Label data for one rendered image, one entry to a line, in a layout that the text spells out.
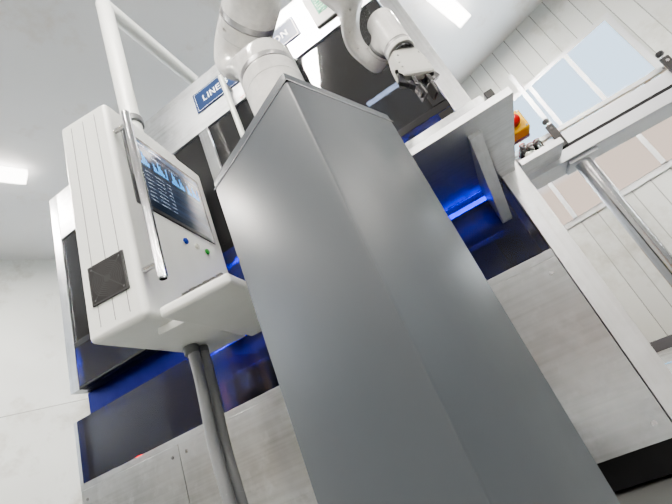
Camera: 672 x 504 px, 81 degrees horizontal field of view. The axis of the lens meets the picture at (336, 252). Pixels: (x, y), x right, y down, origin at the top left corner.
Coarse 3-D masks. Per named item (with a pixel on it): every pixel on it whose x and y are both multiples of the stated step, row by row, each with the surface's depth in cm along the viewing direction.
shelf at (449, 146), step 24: (504, 96) 84; (456, 120) 88; (480, 120) 88; (504, 120) 92; (432, 144) 90; (456, 144) 94; (504, 144) 103; (432, 168) 99; (456, 168) 104; (504, 168) 116; (456, 192) 117
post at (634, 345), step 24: (384, 0) 155; (408, 24) 147; (432, 48) 141; (456, 96) 133; (528, 192) 116; (528, 216) 115; (552, 216) 112; (552, 240) 111; (576, 264) 107; (600, 288) 103; (600, 312) 102; (624, 312) 100; (624, 336) 99; (648, 360) 96; (648, 384) 95
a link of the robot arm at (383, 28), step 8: (384, 8) 114; (376, 16) 114; (384, 16) 113; (392, 16) 113; (368, 24) 117; (376, 24) 114; (384, 24) 112; (392, 24) 111; (400, 24) 113; (376, 32) 114; (384, 32) 112; (392, 32) 110; (400, 32) 110; (376, 40) 115; (384, 40) 112; (376, 48) 116; (384, 48) 112; (384, 56) 117
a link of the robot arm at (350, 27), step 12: (324, 0) 116; (336, 0) 114; (348, 0) 113; (360, 0) 114; (336, 12) 117; (348, 12) 114; (348, 24) 117; (348, 36) 118; (360, 36) 122; (348, 48) 120; (360, 48) 120; (360, 60) 120; (372, 60) 119; (384, 60) 118
